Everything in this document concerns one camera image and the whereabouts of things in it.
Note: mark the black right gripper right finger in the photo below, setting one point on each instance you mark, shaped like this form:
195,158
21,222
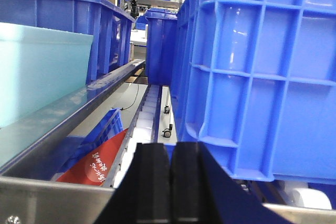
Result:
202,192

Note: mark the tall blue bin behind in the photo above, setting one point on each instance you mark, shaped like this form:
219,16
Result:
160,46

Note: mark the blue crate on lower shelf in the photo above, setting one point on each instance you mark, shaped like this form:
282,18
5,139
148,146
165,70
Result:
109,126

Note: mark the red printed package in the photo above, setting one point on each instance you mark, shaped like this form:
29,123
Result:
93,168

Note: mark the blue crate behind bin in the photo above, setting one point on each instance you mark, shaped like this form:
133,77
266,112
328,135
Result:
109,25

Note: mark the white roller track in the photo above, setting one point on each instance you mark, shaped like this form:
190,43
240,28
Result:
142,130

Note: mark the large blue ribbed crate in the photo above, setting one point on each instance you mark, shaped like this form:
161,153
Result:
254,81

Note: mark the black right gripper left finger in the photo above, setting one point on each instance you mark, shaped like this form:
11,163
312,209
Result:
143,196

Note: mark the black caster wheel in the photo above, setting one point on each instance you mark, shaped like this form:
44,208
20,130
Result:
166,133

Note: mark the light blue plastic bin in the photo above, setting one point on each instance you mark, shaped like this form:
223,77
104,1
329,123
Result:
39,66

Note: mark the stainless steel rack rail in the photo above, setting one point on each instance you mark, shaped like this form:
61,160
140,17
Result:
34,148

